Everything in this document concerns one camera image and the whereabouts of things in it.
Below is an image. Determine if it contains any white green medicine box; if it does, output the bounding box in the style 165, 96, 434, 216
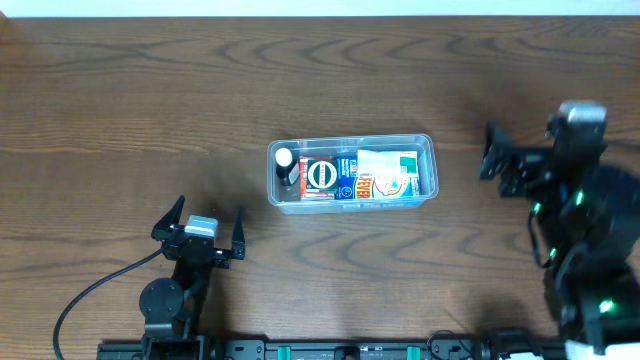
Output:
357, 150, 418, 175

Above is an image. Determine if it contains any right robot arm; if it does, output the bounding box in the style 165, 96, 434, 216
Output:
480, 120, 639, 356

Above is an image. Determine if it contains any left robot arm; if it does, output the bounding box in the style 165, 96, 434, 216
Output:
137, 196, 246, 360

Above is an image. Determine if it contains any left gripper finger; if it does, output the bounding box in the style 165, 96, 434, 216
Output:
231, 209, 246, 260
151, 195, 185, 243

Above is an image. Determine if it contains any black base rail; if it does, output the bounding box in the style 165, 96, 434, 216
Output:
96, 334, 568, 360

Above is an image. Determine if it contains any clear plastic container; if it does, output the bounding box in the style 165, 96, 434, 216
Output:
266, 134, 439, 215

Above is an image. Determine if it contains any red white medicine box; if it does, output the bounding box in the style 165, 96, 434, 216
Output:
299, 156, 336, 201

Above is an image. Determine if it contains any dark bottle white cap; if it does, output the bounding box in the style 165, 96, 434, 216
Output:
275, 148, 300, 187

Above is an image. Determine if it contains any green Zam-Buk box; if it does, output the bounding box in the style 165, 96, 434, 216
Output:
306, 159, 339, 193

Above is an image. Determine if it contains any blue Kool Fever box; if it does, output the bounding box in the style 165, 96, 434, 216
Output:
335, 156, 421, 200

